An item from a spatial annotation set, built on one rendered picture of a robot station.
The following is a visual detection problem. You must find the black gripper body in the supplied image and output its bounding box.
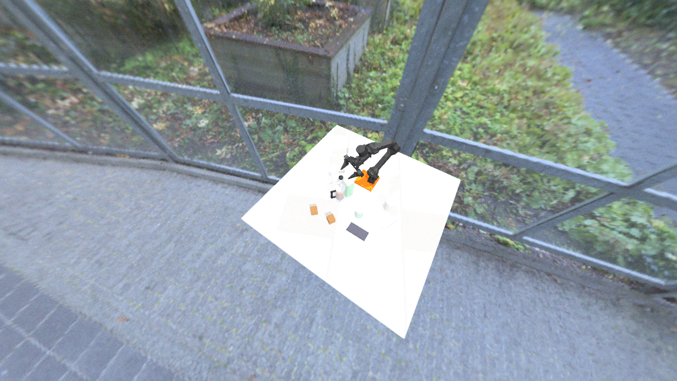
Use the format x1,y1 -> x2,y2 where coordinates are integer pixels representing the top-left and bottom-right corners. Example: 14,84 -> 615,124
344,155 -> 364,177

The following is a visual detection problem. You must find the dark grey flat bar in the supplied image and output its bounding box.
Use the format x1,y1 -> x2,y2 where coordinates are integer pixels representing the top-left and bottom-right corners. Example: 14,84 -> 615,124
346,222 -> 369,241

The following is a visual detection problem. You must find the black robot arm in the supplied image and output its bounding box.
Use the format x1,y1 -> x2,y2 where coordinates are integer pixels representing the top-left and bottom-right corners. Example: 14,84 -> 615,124
348,138 -> 401,184

